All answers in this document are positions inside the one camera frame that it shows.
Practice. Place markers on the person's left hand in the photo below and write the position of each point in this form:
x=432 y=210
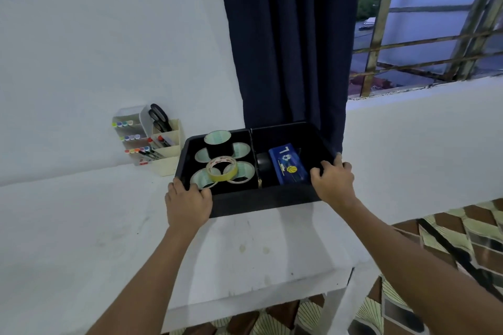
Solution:
x=188 y=207

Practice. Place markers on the dark blue curtain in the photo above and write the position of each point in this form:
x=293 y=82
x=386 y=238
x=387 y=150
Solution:
x=291 y=32

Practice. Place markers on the cream pen holder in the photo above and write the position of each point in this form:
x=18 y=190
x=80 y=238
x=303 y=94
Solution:
x=167 y=168

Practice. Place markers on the black plastic tray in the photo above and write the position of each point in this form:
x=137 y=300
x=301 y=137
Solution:
x=255 y=201

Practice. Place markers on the yellow clear tape roll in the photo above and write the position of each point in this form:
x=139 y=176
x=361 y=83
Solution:
x=214 y=175

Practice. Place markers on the window with metal grille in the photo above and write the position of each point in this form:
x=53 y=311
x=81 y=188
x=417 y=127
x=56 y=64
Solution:
x=428 y=24

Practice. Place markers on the black cylindrical object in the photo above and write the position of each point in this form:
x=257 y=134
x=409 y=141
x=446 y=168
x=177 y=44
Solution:
x=265 y=168

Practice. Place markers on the person's right forearm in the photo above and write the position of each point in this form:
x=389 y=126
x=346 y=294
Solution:
x=424 y=279

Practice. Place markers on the red capped white marker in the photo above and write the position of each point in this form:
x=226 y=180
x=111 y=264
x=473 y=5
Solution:
x=152 y=142

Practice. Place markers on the clear tiered organizer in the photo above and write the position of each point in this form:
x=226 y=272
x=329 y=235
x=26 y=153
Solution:
x=133 y=111

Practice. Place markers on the person's left forearm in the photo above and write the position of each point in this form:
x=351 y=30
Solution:
x=145 y=287

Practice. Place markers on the blue mesh pencil pouch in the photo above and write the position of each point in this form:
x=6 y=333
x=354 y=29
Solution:
x=289 y=158

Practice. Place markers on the red capped black marker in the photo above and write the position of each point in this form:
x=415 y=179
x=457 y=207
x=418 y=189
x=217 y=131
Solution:
x=163 y=140

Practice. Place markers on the patterned floor mat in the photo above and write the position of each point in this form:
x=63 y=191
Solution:
x=452 y=236

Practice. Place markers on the person's right hand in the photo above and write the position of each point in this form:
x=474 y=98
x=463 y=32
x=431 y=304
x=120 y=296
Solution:
x=334 y=185

